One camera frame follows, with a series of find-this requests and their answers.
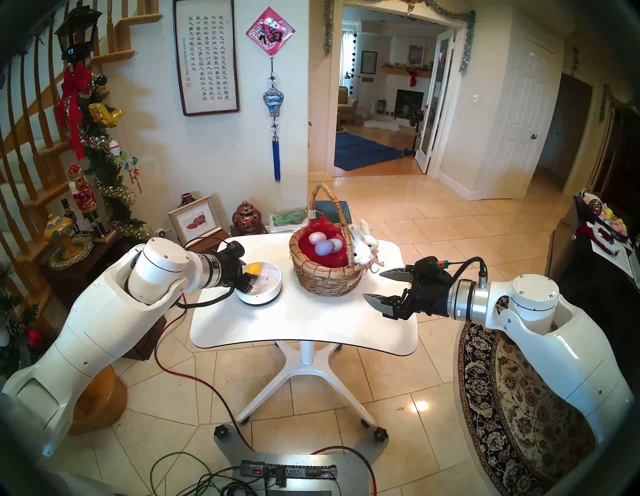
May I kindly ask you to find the blue storage box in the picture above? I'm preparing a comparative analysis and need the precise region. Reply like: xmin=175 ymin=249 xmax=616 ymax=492
xmin=315 ymin=200 xmax=354 ymax=226

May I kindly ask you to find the small black nutcracker figure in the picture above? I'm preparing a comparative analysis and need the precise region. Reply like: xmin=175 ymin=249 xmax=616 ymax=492
xmin=60 ymin=198 xmax=81 ymax=234

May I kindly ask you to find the grey right shoulder housing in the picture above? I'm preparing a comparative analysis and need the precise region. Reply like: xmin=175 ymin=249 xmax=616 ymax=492
xmin=570 ymin=435 xmax=640 ymax=496

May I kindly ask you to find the black fireplace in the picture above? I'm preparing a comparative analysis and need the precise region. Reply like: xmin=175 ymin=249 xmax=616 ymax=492
xmin=394 ymin=89 xmax=425 ymax=119

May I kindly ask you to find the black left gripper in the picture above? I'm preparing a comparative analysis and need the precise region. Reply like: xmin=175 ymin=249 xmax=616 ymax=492
xmin=218 ymin=251 xmax=261 ymax=296

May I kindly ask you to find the black lantern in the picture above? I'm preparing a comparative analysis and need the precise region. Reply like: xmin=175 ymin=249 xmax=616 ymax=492
xmin=54 ymin=5 xmax=103 ymax=63

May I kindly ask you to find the vase pendant with blue tassel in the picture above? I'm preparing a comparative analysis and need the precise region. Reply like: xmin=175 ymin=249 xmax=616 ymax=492
xmin=262 ymin=56 xmax=285 ymax=183

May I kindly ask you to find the green christmas garland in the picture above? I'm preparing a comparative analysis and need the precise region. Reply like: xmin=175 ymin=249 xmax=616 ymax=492
xmin=0 ymin=0 xmax=153 ymax=378

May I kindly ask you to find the grey left shoulder housing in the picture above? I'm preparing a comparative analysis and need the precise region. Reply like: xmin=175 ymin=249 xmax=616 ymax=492
xmin=0 ymin=395 xmax=56 ymax=496

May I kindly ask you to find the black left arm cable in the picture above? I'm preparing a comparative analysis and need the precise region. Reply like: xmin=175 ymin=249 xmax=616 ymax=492
xmin=175 ymin=287 xmax=236 ymax=310

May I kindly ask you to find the red cloisonne ginger jar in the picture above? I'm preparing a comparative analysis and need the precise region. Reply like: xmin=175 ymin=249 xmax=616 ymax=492
xmin=231 ymin=200 xmax=263 ymax=234

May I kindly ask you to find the dark wooden side table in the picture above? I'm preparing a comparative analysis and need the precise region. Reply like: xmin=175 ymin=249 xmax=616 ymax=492
xmin=40 ymin=230 xmax=231 ymax=361

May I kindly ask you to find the black power strip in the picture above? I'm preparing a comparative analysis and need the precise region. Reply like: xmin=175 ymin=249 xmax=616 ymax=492
xmin=240 ymin=460 xmax=338 ymax=480

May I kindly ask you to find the brass plate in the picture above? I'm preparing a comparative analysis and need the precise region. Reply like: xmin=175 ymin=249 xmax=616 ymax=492
xmin=47 ymin=233 xmax=95 ymax=271

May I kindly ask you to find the wooden staircase banister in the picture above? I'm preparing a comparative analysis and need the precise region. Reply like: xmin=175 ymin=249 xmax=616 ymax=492
xmin=0 ymin=0 xmax=163 ymax=436

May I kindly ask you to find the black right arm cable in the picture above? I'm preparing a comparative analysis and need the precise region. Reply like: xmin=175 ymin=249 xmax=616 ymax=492
xmin=446 ymin=256 xmax=489 ymax=289

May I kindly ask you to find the white bowl with black base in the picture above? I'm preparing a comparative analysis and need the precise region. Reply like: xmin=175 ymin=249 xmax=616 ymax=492
xmin=236 ymin=261 xmax=282 ymax=307

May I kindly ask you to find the red tulle fabric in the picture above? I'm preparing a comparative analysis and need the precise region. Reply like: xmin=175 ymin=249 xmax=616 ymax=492
xmin=298 ymin=216 xmax=352 ymax=269

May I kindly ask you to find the red cable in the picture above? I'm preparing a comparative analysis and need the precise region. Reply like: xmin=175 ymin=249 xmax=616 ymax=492
xmin=153 ymin=295 xmax=378 ymax=496

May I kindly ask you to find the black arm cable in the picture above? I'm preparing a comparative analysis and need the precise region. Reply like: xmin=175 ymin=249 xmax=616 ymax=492
xmin=175 ymin=287 xmax=236 ymax=310
xmin=446 ymin=256 xmax=489 ymax=289

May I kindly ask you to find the red ribbon bow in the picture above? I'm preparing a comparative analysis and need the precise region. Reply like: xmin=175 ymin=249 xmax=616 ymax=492
xmin=56 ymin=60 xmax=94 ymax=161

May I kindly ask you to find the round oriental rug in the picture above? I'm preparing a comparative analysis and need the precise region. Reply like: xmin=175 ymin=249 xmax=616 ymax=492
xmin=454 ymin=295 xmax=601 ymax=496

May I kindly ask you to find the blue floor rug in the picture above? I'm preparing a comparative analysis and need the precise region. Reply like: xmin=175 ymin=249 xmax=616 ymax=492
xmin=334 ymin=131 xmax=412 ymax=172

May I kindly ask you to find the green cable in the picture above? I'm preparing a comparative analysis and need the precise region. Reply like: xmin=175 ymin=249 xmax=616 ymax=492
xmin=150 ymin=451 xmax=223 ymax=496

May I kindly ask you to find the framed calligraphy scroll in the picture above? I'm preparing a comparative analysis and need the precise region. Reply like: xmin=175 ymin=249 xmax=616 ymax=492
xmin=173 ymin=0 xmax=240 ymax=117

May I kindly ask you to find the black grand piano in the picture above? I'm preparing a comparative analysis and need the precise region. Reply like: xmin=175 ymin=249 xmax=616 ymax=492
xmin=547 ymin=195 xmax=640 ymax=351

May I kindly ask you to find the large white plush bunny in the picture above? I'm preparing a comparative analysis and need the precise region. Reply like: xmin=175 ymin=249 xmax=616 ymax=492
xmin=354 ymin=239 xmax=383 ymax=268

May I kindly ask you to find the red santa hat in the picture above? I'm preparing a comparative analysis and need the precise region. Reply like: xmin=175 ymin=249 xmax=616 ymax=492
xmin=575 ymin=224 xmax=618 ymax=246

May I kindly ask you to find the gold ingot ornament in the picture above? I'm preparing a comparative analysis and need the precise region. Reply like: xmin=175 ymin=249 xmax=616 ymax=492
xmin=89 ymin=102 xmax=124 ymax=127

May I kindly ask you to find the green jade stone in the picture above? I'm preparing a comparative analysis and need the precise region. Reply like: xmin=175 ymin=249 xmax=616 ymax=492
xmin=270 ymin=208 xmax=308 ymax=228

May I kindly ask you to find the framed picture with red print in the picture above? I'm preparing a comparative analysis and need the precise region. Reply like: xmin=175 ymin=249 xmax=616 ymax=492
xmin=167 ymin=196 xmax=224 ymax=246

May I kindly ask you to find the red nutcracker figure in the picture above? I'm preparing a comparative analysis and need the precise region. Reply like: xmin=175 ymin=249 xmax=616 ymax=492
xmin=67 ymin=164 xmax=107 ymax=238

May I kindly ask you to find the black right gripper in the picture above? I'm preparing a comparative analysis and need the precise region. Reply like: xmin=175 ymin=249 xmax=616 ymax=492
xmin=363 ymin=256 xmax=457 ymax=321

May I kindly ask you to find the yellow ceramic vase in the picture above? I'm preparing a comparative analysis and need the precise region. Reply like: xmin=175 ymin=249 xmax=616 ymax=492
xmin=43 ymin=214 xmax=75 ymax=258

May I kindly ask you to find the silver tinsel doorway garland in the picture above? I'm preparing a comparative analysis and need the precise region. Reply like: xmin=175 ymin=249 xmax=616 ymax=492
xmin=324 ymin=0 xmax=476 ymax=76

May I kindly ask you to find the white panel door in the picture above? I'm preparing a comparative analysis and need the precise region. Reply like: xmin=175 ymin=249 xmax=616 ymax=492
xmin=492 ymin=30 xmax=558 ymax=201

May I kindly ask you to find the pastel plastic egg pile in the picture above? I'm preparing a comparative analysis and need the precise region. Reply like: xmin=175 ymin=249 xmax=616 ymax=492
xmin=602 ymin=207 xmax=630 ymax=236

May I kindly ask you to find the wicker basket with handle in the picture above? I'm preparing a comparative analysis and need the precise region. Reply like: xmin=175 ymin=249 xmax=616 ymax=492
xmin=289 ymin=182 xmax=369 ymax=297

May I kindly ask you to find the white pedestal table base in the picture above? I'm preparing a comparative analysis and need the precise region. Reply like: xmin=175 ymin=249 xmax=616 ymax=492
xmin=235 ymin=341 xmax=376 ymax=427

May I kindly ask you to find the white french door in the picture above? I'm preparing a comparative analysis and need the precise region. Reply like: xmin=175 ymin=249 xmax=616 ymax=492
xmin=415 ymin=30 xmax=457 ymax=175

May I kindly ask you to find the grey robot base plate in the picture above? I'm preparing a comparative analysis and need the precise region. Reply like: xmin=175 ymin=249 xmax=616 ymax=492
xmin=214 ymin=424 xmax=390 ymax=496

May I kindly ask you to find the beige armchair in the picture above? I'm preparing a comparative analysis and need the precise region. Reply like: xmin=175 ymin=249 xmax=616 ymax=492
xmin=337 ymin=86 xmax=359 ymax=124

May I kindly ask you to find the red diamond fu sign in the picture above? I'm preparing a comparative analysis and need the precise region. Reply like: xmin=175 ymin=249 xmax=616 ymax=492
xmin=245 ymin=7 xmax=296 ymax=57

